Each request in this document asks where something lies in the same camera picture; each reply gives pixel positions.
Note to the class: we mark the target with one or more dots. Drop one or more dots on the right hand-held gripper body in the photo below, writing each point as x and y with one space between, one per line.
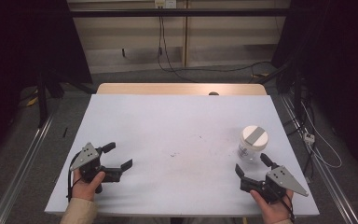
284 180

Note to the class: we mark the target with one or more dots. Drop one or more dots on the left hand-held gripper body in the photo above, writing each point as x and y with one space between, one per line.
85 157

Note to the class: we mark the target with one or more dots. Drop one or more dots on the clear jar with white lid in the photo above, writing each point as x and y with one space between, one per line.
254 137

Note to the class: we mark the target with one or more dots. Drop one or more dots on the person's right hand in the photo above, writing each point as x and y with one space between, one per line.
275 211

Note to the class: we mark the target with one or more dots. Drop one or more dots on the person's left hand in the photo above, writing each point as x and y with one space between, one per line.
84 190

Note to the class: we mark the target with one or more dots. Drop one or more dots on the small black floor object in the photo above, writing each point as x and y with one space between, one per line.
65 132

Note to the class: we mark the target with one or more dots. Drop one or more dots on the white power strip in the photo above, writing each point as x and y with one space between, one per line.
309 137

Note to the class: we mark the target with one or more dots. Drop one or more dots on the white table cover sheet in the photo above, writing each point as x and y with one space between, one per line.
174 130

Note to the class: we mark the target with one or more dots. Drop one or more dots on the black metal stand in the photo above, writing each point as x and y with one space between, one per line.
297 90
42 102

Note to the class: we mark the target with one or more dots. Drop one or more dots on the yellow floor tape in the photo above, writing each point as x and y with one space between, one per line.
32 101

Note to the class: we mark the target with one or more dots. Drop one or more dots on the dark round table grommet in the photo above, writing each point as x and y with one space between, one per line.
213 93

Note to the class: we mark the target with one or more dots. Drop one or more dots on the black curtain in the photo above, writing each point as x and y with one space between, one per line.
12 46
348 62

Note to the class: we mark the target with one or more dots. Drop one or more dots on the wooden vertical strip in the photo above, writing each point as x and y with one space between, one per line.
185 34

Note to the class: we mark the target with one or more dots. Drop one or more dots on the dark horizontal bar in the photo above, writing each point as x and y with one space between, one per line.
180 12

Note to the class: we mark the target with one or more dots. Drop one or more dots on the metal floor rail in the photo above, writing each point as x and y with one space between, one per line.
18 174
326 177

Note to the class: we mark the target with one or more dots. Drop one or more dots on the small black wall clip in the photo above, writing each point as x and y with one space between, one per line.
123 53

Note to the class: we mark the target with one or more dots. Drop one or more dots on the white wall socket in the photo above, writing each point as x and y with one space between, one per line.
165 3

